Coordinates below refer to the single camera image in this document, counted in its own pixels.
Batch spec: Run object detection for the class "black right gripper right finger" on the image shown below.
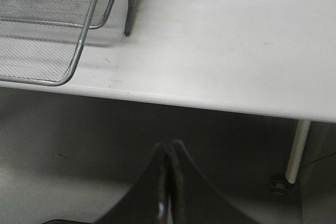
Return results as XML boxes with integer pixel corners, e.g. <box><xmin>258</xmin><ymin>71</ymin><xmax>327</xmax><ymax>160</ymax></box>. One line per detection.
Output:
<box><xmin>168</xmin><ymin>140</ymin><xmax>257</xmax><ymax>223</ymax></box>

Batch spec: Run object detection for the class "white table leg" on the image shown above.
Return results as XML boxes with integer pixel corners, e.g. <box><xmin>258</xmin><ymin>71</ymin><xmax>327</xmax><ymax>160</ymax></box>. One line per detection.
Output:
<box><xmin>270</xmin><ymin>120</ymin><xmax>311</xmax><ymax>195</ymax></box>

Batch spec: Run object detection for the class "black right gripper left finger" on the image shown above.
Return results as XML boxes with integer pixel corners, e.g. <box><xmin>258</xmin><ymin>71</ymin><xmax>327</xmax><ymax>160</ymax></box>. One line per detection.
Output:
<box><xmin>43</xmin><ymin>142</ymin><xmax>169</xmax><ymax>224</ymax></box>

